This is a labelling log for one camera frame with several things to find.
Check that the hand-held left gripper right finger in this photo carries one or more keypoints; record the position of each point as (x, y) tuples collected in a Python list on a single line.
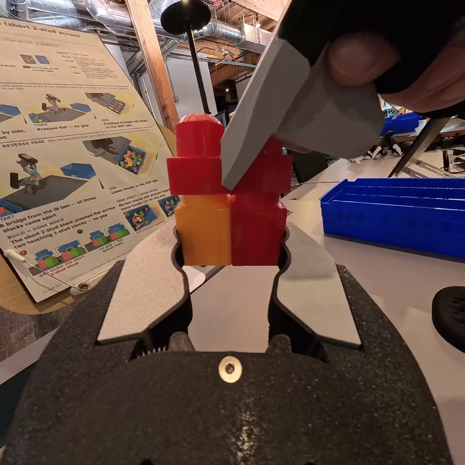
[(316, 294)]

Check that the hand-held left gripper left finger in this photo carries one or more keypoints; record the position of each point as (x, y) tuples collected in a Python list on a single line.
[(145, 290)]

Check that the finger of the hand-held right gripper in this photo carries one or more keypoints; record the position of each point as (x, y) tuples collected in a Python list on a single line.
[(261, 109), (417, 145)]

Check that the orange one-stud toy block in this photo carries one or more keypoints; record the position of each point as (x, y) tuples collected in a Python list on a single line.
[(203, 232)]

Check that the red one-stud toy block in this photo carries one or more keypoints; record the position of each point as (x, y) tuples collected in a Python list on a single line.
[(258, 232)]

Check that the red two-stud toy block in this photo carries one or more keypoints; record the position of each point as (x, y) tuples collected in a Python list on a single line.
[(192, 170)]

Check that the person's right hand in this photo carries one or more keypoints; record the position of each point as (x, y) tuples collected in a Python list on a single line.
[(399, 36)]

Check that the blue plastic bin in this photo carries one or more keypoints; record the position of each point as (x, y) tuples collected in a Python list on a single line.
[(392, 214), (403, 125)]

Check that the black round lamp on pole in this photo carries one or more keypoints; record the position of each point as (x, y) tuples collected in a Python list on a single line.
[(186, 16)]

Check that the black perforated foam pad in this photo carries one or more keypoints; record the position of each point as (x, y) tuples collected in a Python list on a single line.
[(452, 319)]

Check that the printed instruction poster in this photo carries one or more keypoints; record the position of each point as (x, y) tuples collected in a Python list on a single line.
[(72, 145)]

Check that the silver ventilation duct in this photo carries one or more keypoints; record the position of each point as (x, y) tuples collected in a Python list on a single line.
[(225, 29)]

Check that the wooden post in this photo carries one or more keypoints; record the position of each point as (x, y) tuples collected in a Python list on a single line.
[(152, 54)]

